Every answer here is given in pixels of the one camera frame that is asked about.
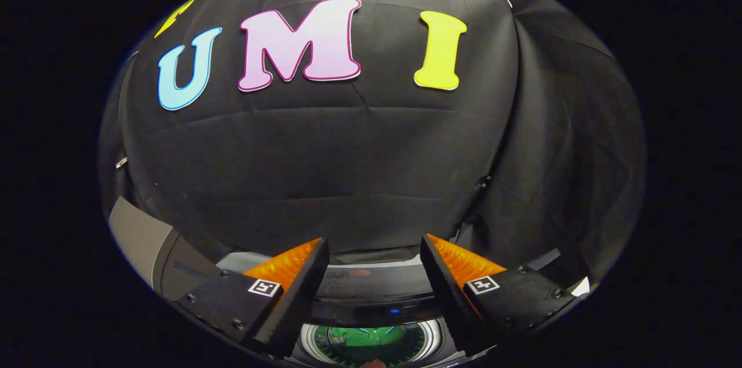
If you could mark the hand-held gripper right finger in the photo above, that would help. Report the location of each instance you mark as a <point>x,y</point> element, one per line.
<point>446,292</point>

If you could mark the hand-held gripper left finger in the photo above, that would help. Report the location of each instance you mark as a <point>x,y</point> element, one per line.
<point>301,292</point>

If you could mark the grey washing machine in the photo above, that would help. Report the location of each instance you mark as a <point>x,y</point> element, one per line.
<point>432,336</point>

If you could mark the dark washing machine lid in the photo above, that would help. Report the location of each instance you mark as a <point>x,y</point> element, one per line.
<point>371,287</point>

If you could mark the green polo shirt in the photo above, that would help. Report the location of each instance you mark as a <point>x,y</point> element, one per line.
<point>371,336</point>

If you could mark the white black-patterned board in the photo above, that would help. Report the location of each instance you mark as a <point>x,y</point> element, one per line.
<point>581,287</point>

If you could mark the silver cloth clip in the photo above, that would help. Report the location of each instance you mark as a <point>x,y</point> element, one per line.
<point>120,162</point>

